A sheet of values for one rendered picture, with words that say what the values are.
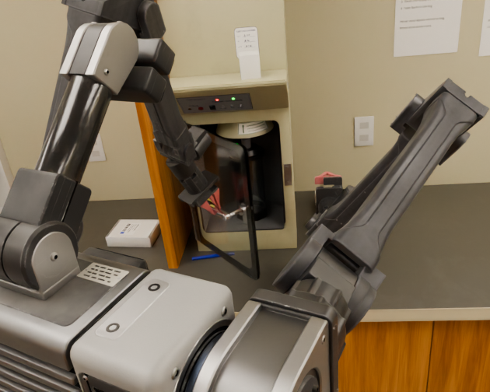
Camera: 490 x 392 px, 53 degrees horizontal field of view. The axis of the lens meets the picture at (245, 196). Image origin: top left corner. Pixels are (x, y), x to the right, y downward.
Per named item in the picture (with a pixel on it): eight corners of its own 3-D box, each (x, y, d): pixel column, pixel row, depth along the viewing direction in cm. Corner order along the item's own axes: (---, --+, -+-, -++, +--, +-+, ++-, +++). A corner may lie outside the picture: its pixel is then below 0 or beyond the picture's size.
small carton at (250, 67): (240, 75, 128) (238, 52, 125) (259, 73, 128) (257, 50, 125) (241, 80, 124) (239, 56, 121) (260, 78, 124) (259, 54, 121)
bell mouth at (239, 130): (219, 120, 158) (218, 104, 156) (274, 117, 156) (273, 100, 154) (211, 140, 143) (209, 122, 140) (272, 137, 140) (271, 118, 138)
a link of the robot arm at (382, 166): (411, 102, 78) (465, 144, 77) (421, 87, 82) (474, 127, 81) (295, 232, 111) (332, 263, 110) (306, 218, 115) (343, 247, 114)
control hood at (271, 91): (174, 113, 138) (169, 78, 134) (289, 105, 134) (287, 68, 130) (165, 127, 128) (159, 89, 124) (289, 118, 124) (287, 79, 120)
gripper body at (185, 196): (180, 201, 126) (165, 182, 121) (208, 173, 129) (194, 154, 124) (194, 209, 121) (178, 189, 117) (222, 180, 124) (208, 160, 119)
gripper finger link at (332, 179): (339, 163, 129) (342, 180, 121) (340, 187, 132) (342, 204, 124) (313, 165, 130) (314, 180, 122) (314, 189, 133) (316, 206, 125)
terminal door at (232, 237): (199, 239, 157) (180, 120, 138) (260, 281, 134) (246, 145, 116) (197, 240, 156) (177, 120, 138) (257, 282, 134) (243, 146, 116)
